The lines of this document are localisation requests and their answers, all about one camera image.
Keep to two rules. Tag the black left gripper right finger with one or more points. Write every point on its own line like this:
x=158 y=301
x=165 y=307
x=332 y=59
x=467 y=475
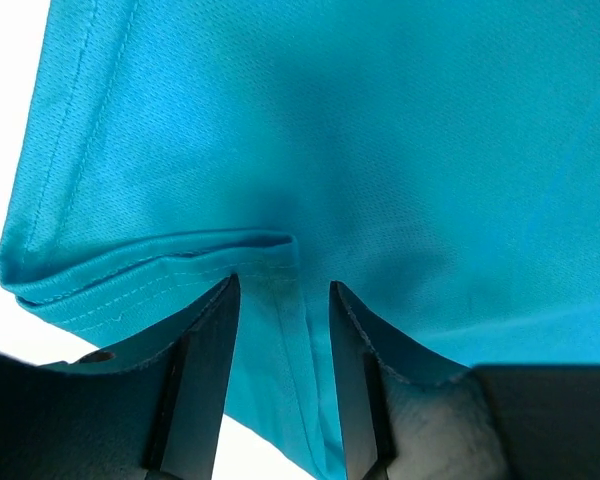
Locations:
x=407 y=412

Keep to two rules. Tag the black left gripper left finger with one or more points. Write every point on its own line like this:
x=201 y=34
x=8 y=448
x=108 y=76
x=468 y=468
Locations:
x=148 y=407

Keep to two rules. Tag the teal t-shirt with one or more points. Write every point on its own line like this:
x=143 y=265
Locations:
x=440 y=158

